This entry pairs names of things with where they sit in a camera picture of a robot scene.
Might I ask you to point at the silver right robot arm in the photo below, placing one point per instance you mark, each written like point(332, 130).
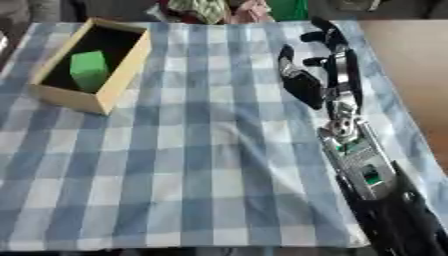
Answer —
point(379, 180)

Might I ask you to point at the green block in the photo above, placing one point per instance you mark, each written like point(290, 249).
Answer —
point(89, 70)

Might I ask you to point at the green white patterned cloth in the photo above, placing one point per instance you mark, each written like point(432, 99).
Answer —
point(201, 9)

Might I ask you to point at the green bag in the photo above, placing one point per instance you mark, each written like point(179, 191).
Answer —
point(287, 9)

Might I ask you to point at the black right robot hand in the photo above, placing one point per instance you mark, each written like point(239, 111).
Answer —
point(304, 85)

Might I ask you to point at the pink cloth bundle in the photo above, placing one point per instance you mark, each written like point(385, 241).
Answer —
point(249, 12)

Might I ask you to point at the tan cardboard box black inside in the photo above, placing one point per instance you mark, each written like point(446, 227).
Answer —
point(87, 63)

